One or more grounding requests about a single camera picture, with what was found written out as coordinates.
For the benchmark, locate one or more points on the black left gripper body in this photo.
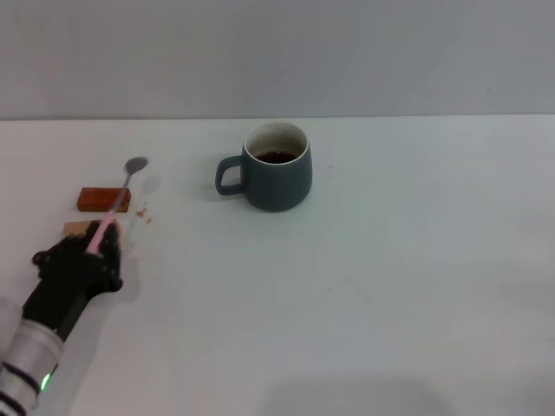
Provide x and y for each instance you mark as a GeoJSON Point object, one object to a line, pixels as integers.
{"type": "Point", "coordinates": [73, 277]}

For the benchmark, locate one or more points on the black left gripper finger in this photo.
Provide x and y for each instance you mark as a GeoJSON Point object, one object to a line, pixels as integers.
{"type": "Point", "coordinates": [110, 242]}
{"type": "Point", "coordinates": [76, 245]}

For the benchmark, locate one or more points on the dark grey ceramic mug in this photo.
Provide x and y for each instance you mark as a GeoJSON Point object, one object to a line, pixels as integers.
{"type": "Point", "coordinates": [277, 186]}

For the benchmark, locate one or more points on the light wooden arch block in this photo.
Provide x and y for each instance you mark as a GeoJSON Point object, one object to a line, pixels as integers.
{"type": "Point", "coordinates": [76, 227]}

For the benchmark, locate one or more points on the red-brown wooden block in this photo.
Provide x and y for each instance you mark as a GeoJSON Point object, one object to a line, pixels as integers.
{"type": "Point", "coordinates": [95, 199]}

